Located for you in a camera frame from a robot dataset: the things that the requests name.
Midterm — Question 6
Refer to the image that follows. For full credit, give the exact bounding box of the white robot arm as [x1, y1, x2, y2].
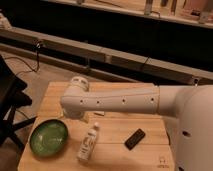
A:
[60, 76, 213, 171]

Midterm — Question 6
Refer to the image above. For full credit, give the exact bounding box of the green ceramic bowl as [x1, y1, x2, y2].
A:
[29, 119, 68, 157]

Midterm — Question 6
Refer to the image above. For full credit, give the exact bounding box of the black office chair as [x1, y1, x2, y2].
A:
[0, 55, 35, 150]

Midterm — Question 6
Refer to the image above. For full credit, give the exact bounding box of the black floor cable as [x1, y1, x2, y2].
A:
[3, 40, 45, 76]

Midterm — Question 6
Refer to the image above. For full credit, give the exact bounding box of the black remote control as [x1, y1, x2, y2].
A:
[124, 129, 145, 150]

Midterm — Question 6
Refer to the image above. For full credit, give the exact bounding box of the white plastic bottle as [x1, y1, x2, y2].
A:
[77, 122, 100, 162]

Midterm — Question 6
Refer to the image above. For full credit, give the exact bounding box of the white sponge block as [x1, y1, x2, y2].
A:
[94, 111, 105, 116]

